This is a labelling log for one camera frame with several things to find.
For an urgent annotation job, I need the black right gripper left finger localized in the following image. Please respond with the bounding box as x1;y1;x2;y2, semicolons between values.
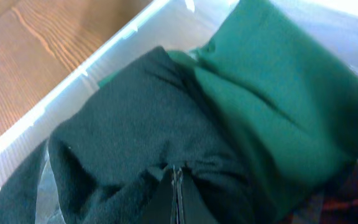
141;169;177;224

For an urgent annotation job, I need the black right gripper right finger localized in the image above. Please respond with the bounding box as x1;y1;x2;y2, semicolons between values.
176;169;218;224

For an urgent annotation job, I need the red navy plaid shirt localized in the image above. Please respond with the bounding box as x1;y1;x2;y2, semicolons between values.
279;164;358;224

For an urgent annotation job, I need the black garment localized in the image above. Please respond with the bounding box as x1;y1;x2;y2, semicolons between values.
0;47;255;223

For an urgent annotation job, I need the dark green garment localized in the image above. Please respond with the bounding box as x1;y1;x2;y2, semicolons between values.
98;0;358;223

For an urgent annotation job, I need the clear plastic storage bin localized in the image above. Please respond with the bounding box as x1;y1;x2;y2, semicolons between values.
0;0;358;212

